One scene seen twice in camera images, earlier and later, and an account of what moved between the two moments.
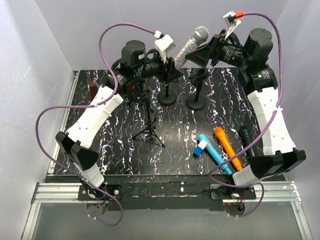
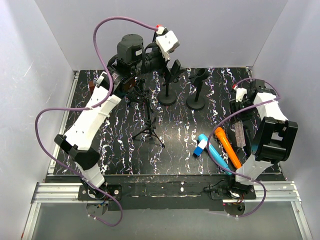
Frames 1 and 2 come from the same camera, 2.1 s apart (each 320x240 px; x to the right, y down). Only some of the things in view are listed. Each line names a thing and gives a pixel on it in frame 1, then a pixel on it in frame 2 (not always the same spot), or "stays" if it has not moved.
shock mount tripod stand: x=151 y=127 stays
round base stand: x=196 y=102 stays
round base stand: x=167 y=98 stays
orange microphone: x=220 y=132 stays
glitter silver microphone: x=200 y=34 to x=240 y=134
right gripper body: x=217 y=52 to x=236 y=106
